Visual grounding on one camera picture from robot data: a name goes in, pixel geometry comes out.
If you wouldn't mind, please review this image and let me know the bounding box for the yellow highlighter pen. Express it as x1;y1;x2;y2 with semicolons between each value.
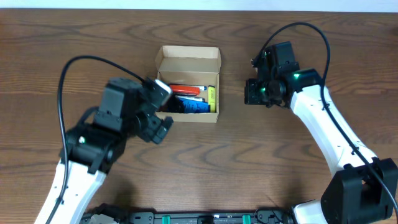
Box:
208;86;216;113

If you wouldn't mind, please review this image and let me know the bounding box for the blue capped whiteboard marker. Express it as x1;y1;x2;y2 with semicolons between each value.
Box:
170;85;207;91

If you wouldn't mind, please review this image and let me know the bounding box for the black correction tape dispenser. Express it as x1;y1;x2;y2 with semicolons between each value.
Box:
167;96;185;113

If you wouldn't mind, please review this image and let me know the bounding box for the red stapler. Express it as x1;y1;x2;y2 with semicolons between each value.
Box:
170;85;201;96

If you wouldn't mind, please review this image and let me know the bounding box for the brown cardboard box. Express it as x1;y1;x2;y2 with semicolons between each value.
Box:
155;45;221;123

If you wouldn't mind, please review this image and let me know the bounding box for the blue magnetic whiteboard duster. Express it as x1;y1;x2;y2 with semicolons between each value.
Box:
182;100;210;113

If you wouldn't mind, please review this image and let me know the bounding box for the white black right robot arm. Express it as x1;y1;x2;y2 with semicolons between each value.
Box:
244;42;397;223

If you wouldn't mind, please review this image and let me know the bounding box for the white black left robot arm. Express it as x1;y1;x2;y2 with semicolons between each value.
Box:
36;78;173;223

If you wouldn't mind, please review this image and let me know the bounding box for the black capped whiteboard marker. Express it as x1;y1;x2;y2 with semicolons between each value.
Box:
175;95;205;102

